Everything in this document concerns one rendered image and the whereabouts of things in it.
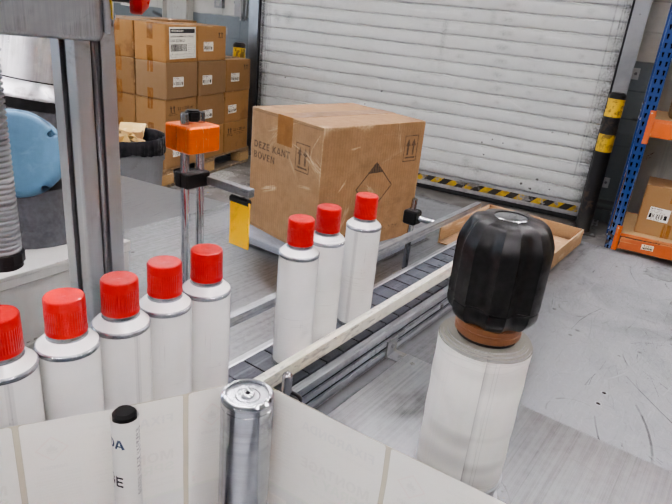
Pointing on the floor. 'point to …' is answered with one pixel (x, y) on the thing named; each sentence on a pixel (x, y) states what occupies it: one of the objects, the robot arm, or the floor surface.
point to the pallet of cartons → (182, 83)
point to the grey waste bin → (143, 168)
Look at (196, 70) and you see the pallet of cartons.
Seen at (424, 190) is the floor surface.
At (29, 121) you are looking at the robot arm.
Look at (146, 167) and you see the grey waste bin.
